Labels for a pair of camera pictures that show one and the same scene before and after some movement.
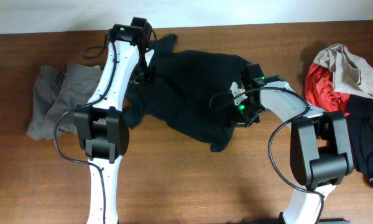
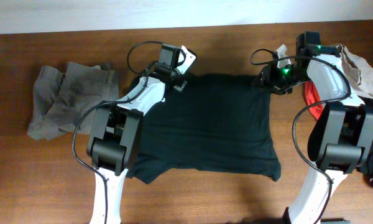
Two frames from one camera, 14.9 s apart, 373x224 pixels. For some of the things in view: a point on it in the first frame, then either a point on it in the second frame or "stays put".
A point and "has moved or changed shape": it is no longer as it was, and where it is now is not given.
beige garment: [353, 76] stays put
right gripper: [238, 121] → [269, 79]
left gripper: [148, 79] → [180, 83]
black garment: [365, 113] stays put
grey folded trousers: [56, 91] stays put
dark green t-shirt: [187, 91] has moved or changed shape
